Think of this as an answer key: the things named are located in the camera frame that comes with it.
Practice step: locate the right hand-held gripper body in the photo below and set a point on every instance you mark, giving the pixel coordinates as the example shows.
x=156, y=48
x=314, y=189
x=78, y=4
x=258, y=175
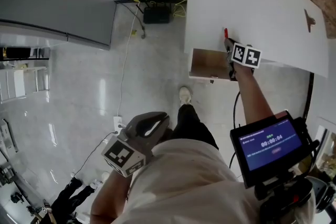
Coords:
x=246, y=56

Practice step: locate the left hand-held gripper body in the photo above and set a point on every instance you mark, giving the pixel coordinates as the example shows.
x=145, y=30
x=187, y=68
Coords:
x=136, y=139

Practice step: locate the small red item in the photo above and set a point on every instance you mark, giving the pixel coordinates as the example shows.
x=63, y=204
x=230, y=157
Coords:
x=225, y=33

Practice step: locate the white drawer with wooden inside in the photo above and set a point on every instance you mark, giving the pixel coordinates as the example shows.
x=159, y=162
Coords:
x=207, y=63

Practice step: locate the person's right forearm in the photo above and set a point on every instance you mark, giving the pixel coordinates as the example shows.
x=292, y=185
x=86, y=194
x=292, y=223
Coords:
x=253, y=94

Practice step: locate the person's left forearm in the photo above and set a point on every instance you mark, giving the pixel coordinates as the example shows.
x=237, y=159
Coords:
x=110, y=196

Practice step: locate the white desk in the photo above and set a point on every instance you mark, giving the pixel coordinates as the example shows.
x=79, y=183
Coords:
x=252, y=8

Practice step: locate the white power strip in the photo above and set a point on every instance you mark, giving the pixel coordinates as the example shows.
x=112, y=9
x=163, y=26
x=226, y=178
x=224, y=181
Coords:
x=117, y=123

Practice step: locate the person's white shoe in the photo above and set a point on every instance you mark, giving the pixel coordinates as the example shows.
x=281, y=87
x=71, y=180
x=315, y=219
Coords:
x=101, y=178
x=185, y=95

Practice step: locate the person's black trouser leg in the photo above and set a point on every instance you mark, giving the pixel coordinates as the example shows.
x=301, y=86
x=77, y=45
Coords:
x=191, y=126

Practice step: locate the person's light shirt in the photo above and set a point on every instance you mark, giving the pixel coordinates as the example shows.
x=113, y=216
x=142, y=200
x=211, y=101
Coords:
x=189, y=186

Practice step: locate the black router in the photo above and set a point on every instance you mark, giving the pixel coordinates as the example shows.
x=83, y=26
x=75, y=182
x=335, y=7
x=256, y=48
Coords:
x=156, y=15

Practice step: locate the black monitor with blue screen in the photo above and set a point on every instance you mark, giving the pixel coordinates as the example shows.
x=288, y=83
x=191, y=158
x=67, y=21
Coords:
x=270, y=145

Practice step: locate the white shelf rack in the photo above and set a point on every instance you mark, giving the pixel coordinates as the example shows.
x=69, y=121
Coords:
x=21, y=84

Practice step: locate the black monitor mount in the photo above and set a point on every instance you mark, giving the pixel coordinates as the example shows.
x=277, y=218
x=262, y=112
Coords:
x=288, y=199

